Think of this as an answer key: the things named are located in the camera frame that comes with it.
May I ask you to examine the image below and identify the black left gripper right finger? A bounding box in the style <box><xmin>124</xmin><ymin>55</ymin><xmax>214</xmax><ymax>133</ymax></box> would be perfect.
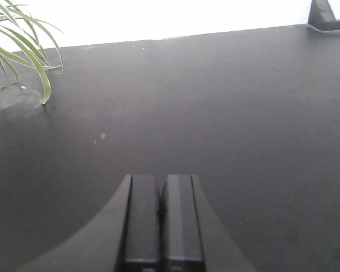
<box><xmin>161</xmin><ymin>175</ymin><xmax>256</xmax><ymax>271</ymax></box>

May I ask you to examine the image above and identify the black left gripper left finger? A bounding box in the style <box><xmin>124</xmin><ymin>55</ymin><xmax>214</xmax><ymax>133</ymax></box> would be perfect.
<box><xmin>19</xmin><ymin>175</ymin><xmax>160</xmax><ymax>271</ymax></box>

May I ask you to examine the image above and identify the green spider plant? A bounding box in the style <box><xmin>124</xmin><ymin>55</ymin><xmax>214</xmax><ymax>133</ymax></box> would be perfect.
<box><xmin>0</xmin><ymin>1</ymin><xmax>64</xmax><ymax>105</ymax></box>

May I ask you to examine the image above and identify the black stand base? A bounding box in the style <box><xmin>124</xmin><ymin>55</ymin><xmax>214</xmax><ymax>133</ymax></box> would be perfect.
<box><xmin>308</xmin><ymin>0</ymin><xmax>340</xmax><ymax>32</ymax></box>

